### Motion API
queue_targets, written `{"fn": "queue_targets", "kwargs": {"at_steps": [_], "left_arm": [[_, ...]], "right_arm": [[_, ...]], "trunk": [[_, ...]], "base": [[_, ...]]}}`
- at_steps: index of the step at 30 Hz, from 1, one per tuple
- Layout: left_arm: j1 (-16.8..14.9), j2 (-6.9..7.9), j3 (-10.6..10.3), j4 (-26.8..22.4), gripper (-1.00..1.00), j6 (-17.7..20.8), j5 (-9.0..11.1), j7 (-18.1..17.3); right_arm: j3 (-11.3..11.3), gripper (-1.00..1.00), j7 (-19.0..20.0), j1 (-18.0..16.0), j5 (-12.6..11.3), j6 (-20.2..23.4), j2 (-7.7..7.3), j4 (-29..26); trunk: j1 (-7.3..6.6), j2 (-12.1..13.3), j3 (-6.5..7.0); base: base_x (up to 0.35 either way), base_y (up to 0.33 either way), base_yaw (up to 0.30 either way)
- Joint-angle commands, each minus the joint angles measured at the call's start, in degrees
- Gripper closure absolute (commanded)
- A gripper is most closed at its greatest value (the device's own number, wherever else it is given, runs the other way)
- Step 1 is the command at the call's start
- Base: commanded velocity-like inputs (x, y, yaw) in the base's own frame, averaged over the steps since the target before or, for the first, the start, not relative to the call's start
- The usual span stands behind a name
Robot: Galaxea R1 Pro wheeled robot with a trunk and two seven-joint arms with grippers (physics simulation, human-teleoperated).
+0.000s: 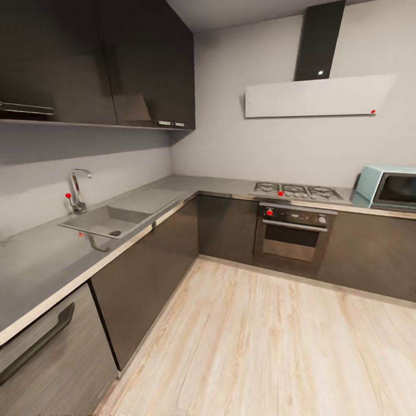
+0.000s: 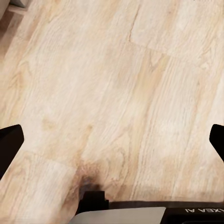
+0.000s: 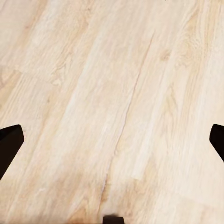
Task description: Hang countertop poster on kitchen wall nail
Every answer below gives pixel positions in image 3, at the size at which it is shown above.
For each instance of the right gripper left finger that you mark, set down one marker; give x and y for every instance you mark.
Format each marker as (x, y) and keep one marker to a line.
(11, 140)

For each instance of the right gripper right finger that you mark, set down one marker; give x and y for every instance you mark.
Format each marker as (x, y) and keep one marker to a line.
(216, 138)

